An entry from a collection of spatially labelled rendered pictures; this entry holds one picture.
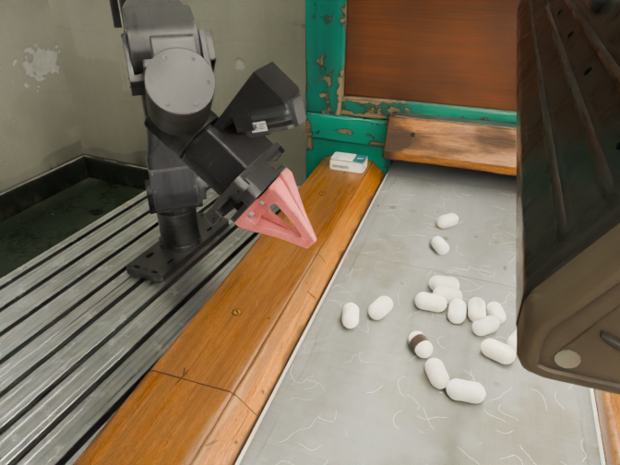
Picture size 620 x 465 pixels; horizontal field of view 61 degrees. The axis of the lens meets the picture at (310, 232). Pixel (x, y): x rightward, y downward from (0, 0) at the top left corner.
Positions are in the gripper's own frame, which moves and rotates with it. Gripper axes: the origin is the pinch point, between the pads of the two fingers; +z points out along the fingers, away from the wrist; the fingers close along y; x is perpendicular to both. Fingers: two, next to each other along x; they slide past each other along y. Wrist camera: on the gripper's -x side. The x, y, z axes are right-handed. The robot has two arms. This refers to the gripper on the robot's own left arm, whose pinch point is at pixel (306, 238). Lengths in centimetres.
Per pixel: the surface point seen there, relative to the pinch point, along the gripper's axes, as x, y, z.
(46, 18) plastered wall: 119, 153, -130
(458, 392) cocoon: -3.3, -5.9, 19.9
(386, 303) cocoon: 2.4, 4.9, 12.6
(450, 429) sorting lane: -1.9, -9.1, 20.8
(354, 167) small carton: 9.1, 38.1, 1.8
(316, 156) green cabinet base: 16.5, 45.2, -4.1
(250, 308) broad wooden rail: 11.1, -1.9, 1.4
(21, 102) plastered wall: 145, 130, -111
